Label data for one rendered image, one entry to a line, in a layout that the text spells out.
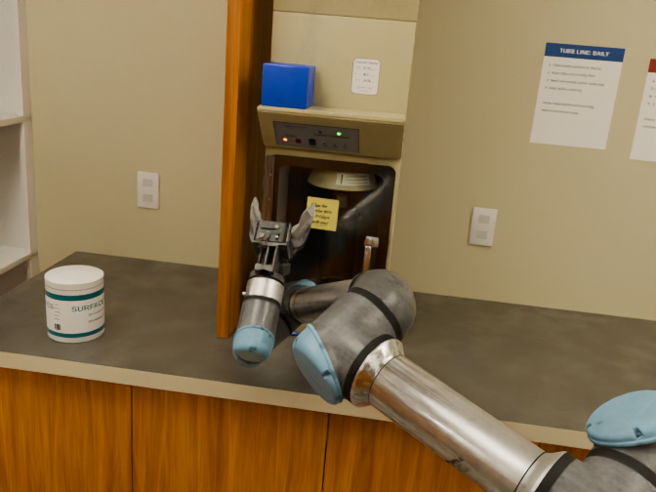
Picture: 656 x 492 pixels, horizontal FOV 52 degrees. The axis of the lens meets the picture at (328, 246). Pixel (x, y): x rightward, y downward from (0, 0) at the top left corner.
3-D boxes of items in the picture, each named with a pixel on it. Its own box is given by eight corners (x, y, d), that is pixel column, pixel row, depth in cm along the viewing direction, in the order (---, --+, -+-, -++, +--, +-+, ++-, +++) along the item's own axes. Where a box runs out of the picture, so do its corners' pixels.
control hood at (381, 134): (265, 143, 160) (266, 101, 157) (401, 157, 156) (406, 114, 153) (253, 151, 149) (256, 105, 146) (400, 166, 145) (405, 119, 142)
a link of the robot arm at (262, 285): (282, 312, 135) (243, 307, 136) (286, 291, 137) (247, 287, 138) (278, 297, 129) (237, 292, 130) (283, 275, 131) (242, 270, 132)
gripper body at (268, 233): (293, 220, 135) (282, 273, 130) (296, 240, 143) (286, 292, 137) (256, 216, 136) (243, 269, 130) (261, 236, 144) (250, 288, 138)
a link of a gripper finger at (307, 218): (323, 198, 139) (295, 229, 136) (324, 214, 145) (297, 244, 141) (311, 191, 140) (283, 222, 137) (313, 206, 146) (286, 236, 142)
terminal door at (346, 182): (260, 309, 172) (268, 153, 160) (379, 324, 168) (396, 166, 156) (259, 310, 171) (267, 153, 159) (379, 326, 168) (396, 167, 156)
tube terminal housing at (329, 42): (275, 292, 197) (292, 15, 174) (386, 306, 194) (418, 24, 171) (255, 326, 173) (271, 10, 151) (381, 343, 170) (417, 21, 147)
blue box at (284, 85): (270, 102, 156) (272, 61, 153) (312, 105, 155) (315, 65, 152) (261, 105, 146) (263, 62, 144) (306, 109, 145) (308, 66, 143)
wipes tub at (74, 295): (63, 317, 169) (61, 261, 165) (113, 324, 168) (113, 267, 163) (36, 340, 157) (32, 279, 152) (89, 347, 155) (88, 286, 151)
